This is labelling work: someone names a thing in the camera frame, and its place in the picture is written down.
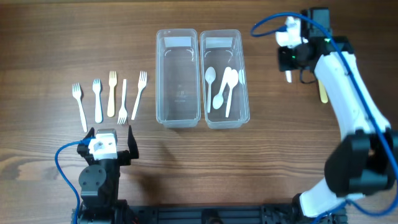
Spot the light blue plastic fork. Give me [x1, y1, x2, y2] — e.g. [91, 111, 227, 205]
[93, 78, 103, 123]

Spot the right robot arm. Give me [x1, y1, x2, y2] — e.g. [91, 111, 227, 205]
[275, 8, 397, 220]

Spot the clear plastic container left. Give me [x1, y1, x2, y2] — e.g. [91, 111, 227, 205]
[155, 29, 201, 128]

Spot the white plastic fork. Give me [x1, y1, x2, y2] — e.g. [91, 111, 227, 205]
[131, 71, 147, 120]
[72, 83, 88, 132]

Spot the white plastic spoon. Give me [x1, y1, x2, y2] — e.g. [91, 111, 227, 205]
[225, 69, 239, 118]
[285, 70, 292, 83]
[205, 67, 216, 113]
[212, 67, 232, 110]

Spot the white plastic fork leftmost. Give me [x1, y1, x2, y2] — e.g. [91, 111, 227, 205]
[72, 83, 88, 132]

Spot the white plastic fork rightmost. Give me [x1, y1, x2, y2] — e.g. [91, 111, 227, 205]
[131, 71, 147, 120]

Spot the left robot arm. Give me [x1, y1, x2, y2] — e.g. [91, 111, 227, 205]
[71, 127, 139, 223]

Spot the clear plastic container right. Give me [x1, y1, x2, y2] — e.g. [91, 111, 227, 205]
[200, 29, 251, 129]

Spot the yellow plastic spoon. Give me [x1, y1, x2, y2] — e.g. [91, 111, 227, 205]
[318, 80, 328, 104]

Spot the yellow plastic fork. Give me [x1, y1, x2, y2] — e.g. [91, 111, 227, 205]
[107, 71, 118, 117]

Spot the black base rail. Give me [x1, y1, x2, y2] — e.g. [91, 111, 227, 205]
[71, 200, 348, 224]

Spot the white fork tines down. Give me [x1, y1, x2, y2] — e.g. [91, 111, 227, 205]
[118, 79, 127, 125]

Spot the clear plastic container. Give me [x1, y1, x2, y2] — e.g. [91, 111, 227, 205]
[200, 29, 251, 129]
[155, 29, 201, 128]

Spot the left blue cable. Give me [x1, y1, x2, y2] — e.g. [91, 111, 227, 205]
[54, 139, 94, 224]

